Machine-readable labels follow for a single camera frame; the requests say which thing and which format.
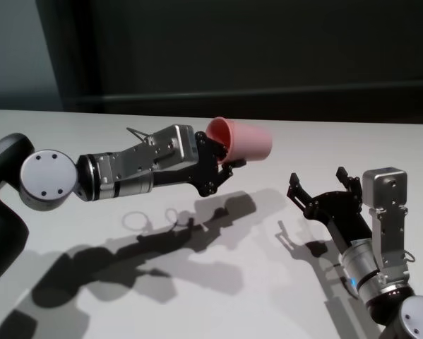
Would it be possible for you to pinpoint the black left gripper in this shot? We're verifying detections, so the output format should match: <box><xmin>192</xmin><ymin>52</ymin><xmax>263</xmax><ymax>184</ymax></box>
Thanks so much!
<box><xmin>152</xmin><ymin>131</ymin><xmax>247</xmax><ymax>198</ymax></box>

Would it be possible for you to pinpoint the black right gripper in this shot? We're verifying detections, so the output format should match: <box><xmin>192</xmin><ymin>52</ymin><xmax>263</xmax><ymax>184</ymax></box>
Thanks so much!
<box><xmin>287</xmin><ymin>165</ymin><xmax>374</xmax><ymax>251</ymax></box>

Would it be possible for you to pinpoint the pink plastic cup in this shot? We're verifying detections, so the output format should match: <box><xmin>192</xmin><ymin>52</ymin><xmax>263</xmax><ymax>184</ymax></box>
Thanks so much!
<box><xmin>205</xmin><ymin>117</ymin><xmax>274</xmax><ymax>165</ymax></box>

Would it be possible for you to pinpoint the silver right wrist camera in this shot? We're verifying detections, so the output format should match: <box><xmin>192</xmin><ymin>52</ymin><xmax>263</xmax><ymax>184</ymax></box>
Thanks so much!
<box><xmin>362</xmin><ymin>165</ymin><xmax>410</xmax><ymax>285</ymax></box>

